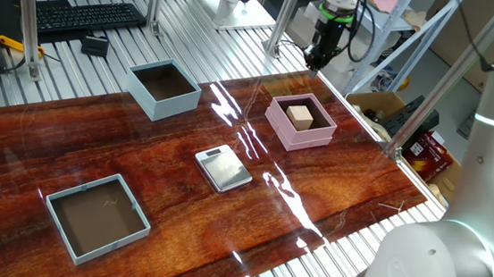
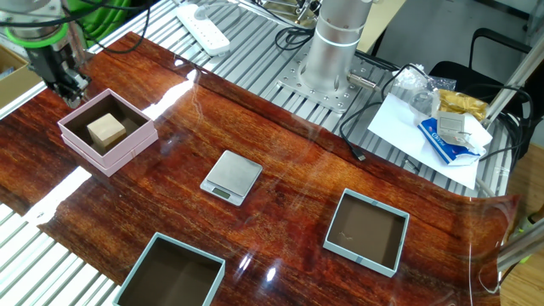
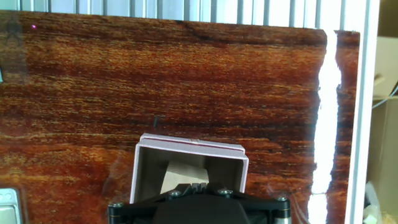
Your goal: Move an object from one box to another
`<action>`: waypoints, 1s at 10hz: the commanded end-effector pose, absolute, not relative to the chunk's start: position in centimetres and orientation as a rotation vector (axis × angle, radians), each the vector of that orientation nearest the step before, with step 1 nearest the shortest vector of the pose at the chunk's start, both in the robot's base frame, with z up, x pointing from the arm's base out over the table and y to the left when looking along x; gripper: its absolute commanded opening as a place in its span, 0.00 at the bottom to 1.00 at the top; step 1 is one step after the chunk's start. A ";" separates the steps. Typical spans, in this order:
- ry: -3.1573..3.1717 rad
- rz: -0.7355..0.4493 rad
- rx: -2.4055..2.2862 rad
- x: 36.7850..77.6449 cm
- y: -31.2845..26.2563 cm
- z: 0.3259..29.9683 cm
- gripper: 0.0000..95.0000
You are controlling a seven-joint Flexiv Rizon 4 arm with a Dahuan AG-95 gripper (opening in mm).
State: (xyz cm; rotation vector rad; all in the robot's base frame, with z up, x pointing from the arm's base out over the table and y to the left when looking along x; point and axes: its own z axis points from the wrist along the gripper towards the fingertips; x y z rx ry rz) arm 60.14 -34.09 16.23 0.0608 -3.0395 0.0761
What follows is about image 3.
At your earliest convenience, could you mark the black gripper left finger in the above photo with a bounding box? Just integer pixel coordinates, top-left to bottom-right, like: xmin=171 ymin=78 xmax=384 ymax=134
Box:
xmin=108 ymin=182 xmax=200 ymax=224

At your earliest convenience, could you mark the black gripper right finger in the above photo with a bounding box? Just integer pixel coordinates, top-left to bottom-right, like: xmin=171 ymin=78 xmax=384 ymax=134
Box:
xmin=198 ymin=182 xmax=292 ymax=224

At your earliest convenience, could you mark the light wooden cube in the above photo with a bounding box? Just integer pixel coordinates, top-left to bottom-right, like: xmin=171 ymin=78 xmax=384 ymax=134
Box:
xmin=160 ymin=161 xmax=210 ymax=194

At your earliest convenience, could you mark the pink cardboard box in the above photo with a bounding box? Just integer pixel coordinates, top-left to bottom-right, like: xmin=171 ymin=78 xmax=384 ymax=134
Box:
xmin=129 ymin=133 xmax=249 ymax=205

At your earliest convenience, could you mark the open cardboard box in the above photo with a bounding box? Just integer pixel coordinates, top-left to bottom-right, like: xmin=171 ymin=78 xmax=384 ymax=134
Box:
xmin=366 ymin=0 xmax=398 ymax=224

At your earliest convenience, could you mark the wood grain table mat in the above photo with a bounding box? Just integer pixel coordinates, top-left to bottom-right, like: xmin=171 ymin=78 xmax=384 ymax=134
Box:
xmin=0 ymin=9 xmax=361 ymax=224

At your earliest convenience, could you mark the silver digital scale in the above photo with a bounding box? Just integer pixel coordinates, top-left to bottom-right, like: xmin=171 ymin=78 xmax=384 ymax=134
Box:
xmin=0 ymin=187 xmax=22 ymax=224

